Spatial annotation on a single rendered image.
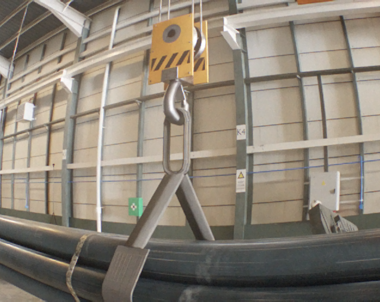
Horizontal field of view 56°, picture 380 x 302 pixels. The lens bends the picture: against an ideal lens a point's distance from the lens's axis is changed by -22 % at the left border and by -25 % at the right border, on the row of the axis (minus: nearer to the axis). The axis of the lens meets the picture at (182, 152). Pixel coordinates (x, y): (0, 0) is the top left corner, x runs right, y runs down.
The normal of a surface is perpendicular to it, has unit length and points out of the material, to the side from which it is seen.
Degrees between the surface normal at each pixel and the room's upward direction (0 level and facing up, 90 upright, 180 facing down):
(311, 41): 90
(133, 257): 60
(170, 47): 90
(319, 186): 90
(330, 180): 90
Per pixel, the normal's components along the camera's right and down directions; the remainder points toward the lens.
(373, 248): -0.53, -0.56
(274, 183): -0.59, -0.14
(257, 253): -0.44, -0.76
